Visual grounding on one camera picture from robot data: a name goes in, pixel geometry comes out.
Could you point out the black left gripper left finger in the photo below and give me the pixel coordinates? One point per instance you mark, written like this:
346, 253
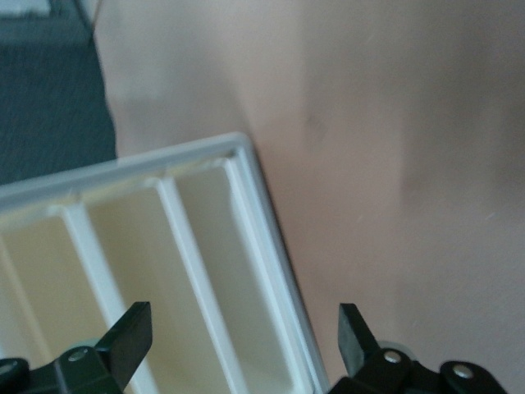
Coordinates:
131, 340

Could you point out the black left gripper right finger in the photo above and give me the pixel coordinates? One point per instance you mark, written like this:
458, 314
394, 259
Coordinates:
354, 340

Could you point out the white plastic drawer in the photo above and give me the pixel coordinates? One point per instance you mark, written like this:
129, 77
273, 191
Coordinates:
123, 246

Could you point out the brown table cover sheet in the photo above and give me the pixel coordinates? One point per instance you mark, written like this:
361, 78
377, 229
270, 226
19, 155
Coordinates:
389, 164

